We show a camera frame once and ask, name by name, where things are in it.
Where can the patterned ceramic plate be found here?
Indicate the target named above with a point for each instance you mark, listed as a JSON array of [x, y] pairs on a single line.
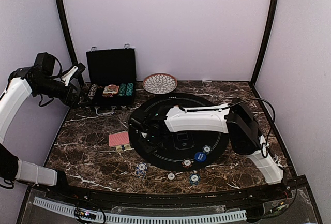
[[159, 83]]

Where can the blue tan chip stack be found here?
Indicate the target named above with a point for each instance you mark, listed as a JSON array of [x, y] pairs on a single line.
[[141, 170]]

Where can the green chip row left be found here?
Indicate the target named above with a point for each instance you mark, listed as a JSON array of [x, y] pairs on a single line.
[[122, 89]]

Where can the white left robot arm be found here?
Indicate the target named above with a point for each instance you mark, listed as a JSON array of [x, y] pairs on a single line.
[[28, 89]]

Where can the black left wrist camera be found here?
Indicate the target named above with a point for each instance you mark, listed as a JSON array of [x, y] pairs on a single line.
[[45, 62]]

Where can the black corner frame post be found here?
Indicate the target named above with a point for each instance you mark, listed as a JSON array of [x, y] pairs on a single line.
[[264, 42], [66, 31]]

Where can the green chip row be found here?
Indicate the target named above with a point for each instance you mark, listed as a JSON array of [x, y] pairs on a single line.
[[122, 89], [129, 89]]

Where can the black corner frame post left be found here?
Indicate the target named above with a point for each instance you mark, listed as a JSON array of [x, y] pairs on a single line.
[[66, 31]]

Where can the white cable tray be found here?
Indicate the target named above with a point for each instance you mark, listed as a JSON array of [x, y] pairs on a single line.
[[139, 215]]

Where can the cards in case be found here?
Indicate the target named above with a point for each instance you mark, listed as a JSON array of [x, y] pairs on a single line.
[[106, 91]]

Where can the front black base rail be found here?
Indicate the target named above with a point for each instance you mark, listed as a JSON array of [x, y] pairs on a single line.
[[252, 197]]

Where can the red dice row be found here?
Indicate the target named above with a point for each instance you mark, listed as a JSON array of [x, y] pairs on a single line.
[[107, 95]]

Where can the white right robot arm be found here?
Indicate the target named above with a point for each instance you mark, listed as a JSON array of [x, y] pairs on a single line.
[[236, 120]]

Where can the black poker chip case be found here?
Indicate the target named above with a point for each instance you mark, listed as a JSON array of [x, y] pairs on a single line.
[[112, 66]]

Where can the brown white chip stack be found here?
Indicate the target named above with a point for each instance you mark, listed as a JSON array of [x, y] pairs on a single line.
[[171, 176]]

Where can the round black poker mat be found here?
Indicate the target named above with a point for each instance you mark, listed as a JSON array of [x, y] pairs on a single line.
[[181, 145]]

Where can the black corner frame post right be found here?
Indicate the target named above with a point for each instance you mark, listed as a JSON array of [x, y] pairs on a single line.
[[264, 42]]

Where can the red playing card deck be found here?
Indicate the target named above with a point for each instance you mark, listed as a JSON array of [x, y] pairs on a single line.
[[118, 139]]

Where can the blue green chip stack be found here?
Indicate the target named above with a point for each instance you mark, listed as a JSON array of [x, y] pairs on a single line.
[[194, 179]]

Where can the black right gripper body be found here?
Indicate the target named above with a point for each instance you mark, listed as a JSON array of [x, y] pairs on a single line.
[[153, 143]]

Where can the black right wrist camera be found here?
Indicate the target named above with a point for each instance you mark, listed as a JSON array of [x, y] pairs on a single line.
[[137, 124]]

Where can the green chip row right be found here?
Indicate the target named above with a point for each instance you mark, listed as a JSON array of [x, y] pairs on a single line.
[[129, 89]]

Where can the blue small blind button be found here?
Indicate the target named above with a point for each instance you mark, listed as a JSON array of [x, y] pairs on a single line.
[[200, 156]]

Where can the blue tan chip row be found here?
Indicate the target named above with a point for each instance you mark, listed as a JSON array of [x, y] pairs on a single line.
[[91, 93]]

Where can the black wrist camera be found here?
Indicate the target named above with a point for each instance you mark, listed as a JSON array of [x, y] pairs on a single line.
[[45, 62], [137, 124]]

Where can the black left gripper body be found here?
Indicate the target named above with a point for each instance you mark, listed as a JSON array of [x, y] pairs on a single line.
[[67, 101]]

